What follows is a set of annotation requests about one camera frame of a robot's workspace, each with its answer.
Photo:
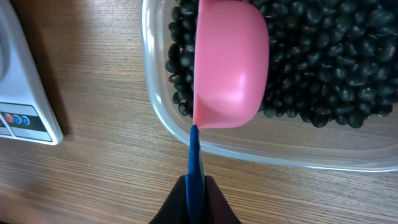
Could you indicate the clear plastic container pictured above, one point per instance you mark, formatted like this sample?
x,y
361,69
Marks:
x,y
280,141

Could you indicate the white digital kitchen scale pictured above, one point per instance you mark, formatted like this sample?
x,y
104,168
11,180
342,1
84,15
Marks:
x,y
26,114

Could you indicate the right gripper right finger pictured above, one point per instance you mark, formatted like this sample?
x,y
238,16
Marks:
x,y
218,207

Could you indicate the black beans in container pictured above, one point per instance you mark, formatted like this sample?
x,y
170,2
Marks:
x,y
328,60

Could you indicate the pink scoop blue handle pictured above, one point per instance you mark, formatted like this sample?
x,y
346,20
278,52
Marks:
x,y
230,73

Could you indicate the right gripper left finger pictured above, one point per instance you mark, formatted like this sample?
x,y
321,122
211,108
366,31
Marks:
x,y
174,209

